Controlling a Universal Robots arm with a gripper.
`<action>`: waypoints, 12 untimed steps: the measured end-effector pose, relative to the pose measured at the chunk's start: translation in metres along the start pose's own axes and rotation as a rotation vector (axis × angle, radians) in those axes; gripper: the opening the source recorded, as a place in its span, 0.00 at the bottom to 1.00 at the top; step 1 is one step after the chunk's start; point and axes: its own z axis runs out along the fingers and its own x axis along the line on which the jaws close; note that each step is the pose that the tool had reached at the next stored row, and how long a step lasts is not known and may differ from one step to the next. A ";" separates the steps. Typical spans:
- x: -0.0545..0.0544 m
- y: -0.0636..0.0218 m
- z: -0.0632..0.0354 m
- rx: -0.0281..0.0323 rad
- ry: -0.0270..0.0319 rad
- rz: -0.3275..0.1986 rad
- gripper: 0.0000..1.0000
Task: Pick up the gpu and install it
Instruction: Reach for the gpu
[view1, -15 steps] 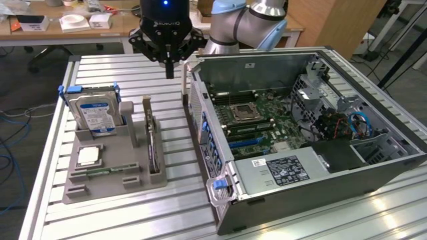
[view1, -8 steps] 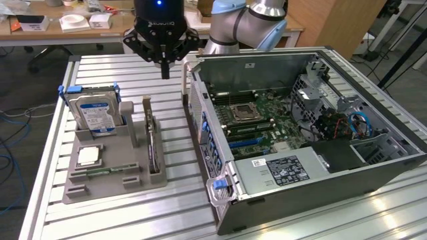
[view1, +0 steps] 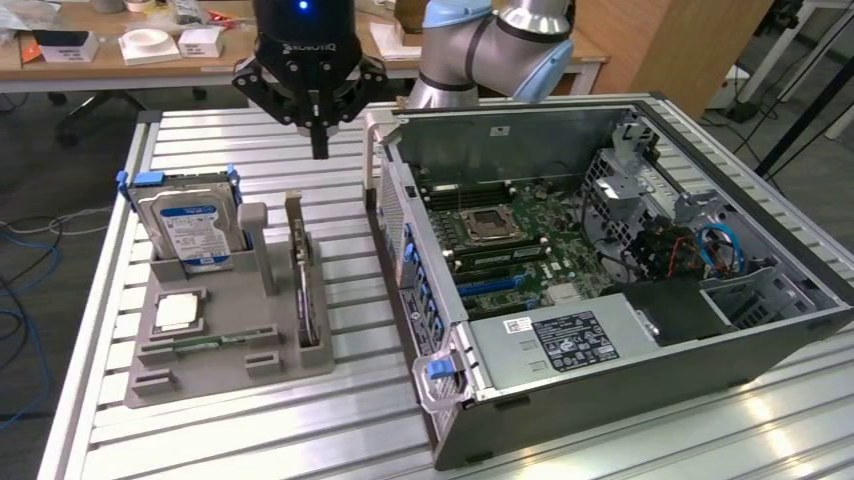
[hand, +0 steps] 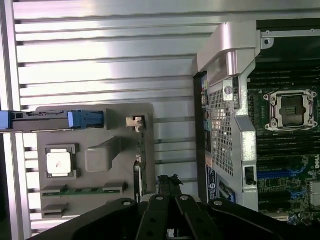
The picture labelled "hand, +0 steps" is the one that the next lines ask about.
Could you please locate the grey parts rack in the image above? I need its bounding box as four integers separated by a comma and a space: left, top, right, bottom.
35, 101, 158, 222

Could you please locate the green loose RAM stick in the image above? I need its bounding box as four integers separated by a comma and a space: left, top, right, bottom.
41, 185, 127, 198

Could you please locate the blue expansion slot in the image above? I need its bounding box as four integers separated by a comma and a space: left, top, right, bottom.
257, 169, 310, 180

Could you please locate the open dark PC case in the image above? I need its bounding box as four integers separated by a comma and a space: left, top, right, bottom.
192, 20, 320, 222

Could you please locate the silver CPU chip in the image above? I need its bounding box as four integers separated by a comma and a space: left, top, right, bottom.
46, 151, 71, 176

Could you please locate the green motherboard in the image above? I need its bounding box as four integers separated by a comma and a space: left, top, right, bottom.
246, 67, 320, 222

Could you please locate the hard disk blue caddy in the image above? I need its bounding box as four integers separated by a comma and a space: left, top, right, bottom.
0, 109, 105, 134

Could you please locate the silver chipset heatsink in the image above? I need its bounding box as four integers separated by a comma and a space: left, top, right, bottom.
309, 181, 320, 201

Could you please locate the metal CPU socket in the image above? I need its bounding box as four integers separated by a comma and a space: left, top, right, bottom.
264, 88, 319, 133

